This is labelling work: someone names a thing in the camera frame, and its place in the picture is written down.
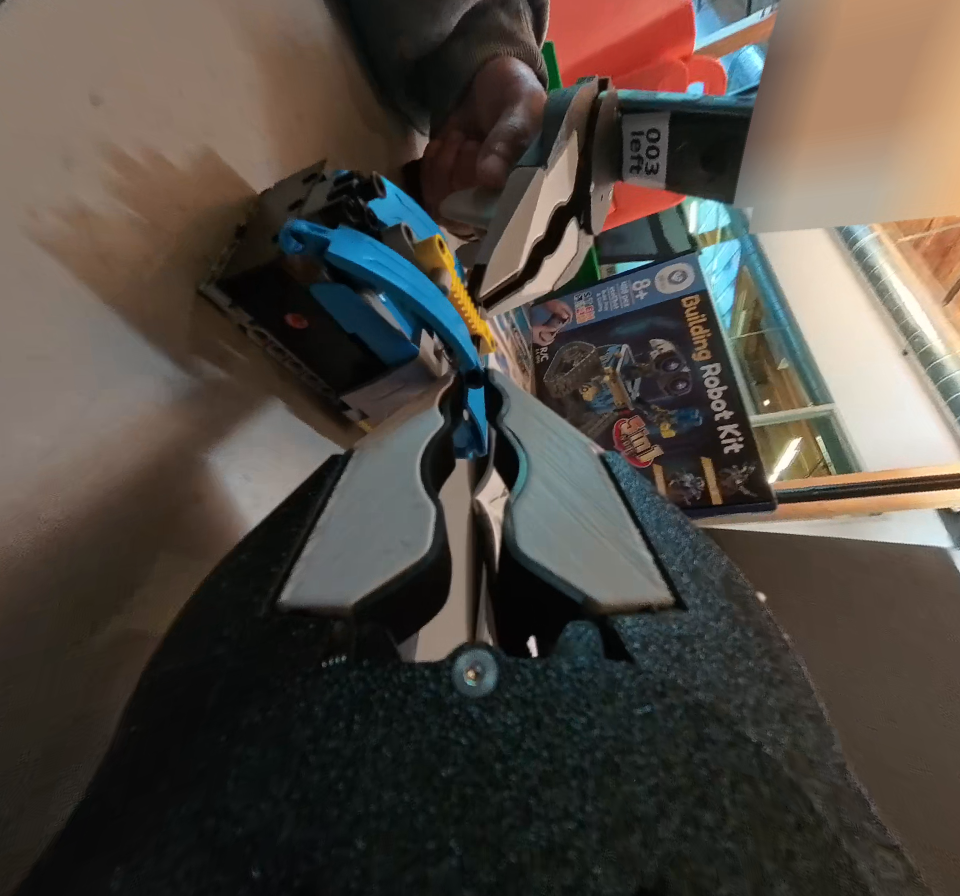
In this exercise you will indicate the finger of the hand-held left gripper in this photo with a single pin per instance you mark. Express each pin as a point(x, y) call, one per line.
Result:
point(532, 221)
point(559, 262)

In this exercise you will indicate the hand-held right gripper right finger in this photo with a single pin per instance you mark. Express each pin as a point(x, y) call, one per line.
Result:
point(585, 528)

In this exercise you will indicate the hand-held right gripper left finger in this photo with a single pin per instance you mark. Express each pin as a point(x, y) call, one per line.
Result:
point(360, 528)

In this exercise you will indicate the narrow blue curved arc piece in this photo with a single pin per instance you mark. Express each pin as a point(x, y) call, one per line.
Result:
point(375, 266)

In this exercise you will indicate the blue yellow toy brick model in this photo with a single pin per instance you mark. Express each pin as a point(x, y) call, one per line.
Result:
point(315, 326)

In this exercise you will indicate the person's left forearm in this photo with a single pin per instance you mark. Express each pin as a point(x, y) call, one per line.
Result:
point(435, 11)

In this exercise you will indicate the grey desk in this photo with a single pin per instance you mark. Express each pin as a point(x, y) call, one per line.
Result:
point(112, 236)

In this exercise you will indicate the person's left hand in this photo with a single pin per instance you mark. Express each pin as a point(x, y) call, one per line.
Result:
point(495, 116)

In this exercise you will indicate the dark blue toy kit box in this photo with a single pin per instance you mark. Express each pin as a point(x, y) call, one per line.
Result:
point(675, 401)

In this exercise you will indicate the orange plastic bin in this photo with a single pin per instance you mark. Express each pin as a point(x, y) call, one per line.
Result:
point(622, 11)

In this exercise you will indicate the black flat board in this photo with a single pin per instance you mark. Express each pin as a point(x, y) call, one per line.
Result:
point(862, 686)

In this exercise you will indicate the silver air duct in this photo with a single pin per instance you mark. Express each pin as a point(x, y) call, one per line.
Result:
point(900, 311)

